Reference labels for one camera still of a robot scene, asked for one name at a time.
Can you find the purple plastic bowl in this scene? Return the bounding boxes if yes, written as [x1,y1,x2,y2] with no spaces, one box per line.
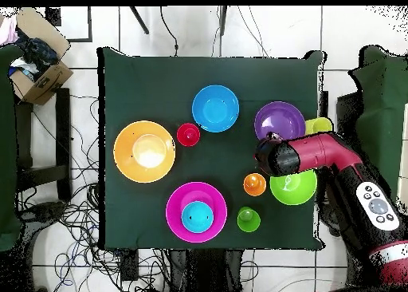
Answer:
[253,101,307,143]

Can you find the large blue plastic bowl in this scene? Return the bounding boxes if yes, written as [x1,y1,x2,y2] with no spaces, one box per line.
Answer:
[191,85,241,134]

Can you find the thin black floor cable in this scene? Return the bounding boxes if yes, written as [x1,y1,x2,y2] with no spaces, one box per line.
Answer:
[237,6,269,57]
[159,6,179,57]

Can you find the green plastic cup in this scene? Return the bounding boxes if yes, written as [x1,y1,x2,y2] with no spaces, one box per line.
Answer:
[236,206,261,233]

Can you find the black power brick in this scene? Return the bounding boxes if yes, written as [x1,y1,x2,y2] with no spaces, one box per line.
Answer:
[120,250,139,282]

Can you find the black wheeled base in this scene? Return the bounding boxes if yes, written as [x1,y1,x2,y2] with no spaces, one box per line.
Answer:
[18,201,68,292]

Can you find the large orange plastic bowl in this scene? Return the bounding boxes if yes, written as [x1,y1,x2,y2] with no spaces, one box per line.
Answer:
[112,120,177,183]

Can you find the red plastic cup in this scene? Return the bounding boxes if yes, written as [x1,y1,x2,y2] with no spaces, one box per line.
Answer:
[176,122,201,148]

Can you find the orange plastic cup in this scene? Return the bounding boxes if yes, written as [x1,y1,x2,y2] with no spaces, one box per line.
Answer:
[242,172,268,198]

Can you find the cardboard box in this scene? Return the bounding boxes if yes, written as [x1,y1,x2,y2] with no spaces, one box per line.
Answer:
[9,6,74,106]

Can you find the black metal frame stand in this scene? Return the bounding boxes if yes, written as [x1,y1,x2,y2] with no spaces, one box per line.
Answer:
[14,87,73,203]

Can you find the small blue plastic bowl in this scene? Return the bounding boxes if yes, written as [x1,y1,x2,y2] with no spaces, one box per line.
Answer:
[180,200,214,235]

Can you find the dark green tablecloth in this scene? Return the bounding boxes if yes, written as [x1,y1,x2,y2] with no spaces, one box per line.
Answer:
[96,46,326,251]

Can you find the yellow plastic cup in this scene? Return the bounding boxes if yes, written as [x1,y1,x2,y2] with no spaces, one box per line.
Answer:
[304,116,334,136]

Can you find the pink plastic bowl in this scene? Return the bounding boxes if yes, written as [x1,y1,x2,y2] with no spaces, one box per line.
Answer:
[165,181,229,244]

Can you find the green plastic bowl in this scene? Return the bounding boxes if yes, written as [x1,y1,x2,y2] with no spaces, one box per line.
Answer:
[269,168,319,207]

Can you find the pale pink cloth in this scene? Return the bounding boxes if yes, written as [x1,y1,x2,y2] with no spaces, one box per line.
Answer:
[0,15,20,45]

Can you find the black tripod leg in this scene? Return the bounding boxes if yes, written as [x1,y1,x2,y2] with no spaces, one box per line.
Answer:
[218,6,229,37]
[128,6,150,35]

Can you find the dark blue clothing bundle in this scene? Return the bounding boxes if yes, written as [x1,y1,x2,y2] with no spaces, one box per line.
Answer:
[15,30,60,73]

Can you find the dark green cloth cover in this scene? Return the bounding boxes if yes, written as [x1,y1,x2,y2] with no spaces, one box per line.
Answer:
[0,44,23,252]
[348,45,408,210]

